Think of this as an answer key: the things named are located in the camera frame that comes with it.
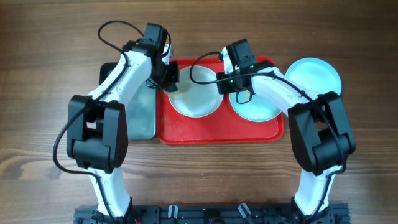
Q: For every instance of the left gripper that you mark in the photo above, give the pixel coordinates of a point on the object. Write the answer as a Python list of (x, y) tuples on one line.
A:
[(171, 73)]

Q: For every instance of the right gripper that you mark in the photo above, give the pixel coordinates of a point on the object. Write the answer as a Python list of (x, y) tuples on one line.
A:
[(224, 83)]

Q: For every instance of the green yellow sponge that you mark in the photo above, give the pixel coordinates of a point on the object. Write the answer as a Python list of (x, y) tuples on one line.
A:
[(172, 89)]

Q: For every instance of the white plate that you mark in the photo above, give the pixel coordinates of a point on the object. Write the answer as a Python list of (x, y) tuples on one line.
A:
[(194, 100)]

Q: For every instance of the light blue plate top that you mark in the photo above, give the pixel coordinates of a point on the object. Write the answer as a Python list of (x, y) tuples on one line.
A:
[(316, 75)]

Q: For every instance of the light blue plate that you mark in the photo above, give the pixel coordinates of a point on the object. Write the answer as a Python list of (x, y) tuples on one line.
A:
[(253, 107), (316, 75)]

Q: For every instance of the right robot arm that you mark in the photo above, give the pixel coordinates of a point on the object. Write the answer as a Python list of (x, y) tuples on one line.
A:
[(320, 133)]

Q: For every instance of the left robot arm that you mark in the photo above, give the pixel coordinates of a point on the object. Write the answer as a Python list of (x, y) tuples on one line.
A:
[(96, 129)]

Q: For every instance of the black water tray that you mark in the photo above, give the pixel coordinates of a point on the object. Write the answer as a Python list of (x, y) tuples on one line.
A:
[(141, 113)]

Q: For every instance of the red plastic tray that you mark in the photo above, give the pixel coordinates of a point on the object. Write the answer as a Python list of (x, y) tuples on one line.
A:
[(222, 126)]

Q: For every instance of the light blue plate right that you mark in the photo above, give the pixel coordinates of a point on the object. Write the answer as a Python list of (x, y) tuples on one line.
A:
[(253, 107)]

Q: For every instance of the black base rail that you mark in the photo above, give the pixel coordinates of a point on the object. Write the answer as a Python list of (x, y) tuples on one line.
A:
[(268, 213)]

